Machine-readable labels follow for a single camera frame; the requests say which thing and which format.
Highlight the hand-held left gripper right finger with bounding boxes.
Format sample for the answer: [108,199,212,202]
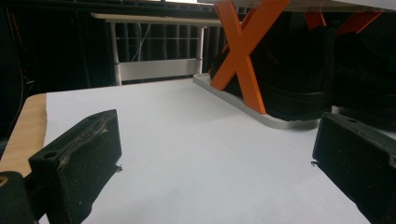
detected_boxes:
[311,112,396,224]

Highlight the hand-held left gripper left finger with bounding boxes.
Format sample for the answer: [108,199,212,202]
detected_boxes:
[28,108,123,224]

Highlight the black shoe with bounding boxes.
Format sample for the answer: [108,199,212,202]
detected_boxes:
[332,29,396,133]
[210,12,336,122]

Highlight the white shoe rack orange supports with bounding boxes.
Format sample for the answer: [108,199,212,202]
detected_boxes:
[192,0,396,131]

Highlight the wooden framed white board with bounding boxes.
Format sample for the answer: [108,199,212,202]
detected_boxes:
[36,77,396,224]

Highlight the white desk frame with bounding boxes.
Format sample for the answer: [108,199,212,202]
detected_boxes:
[90,12,223,87]

